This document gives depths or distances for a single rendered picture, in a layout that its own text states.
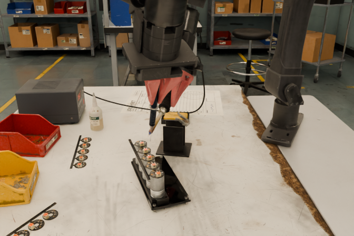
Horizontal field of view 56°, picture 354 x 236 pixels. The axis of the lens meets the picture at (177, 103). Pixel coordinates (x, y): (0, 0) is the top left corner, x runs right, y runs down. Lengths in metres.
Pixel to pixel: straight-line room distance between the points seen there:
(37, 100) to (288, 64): 0.63
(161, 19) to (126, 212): 0.33
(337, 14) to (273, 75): 4.90
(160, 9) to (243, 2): 4.37
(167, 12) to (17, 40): 4.71
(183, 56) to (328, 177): 0.40
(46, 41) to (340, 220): 4.63
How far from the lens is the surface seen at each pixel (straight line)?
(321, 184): 0.72
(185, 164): 0.72
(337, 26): 5.74
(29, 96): 0.93
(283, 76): 0.82
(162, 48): 0.47
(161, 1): 0.44
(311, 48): 3.92
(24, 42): 5.09
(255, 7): 4.83
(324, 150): 0.84
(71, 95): 0.90
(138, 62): 0.48
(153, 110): 0.57
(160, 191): 0.59
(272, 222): 0.60
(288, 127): 0.88
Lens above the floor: 1.14
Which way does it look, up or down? 22 degrees down
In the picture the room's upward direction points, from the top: straight up
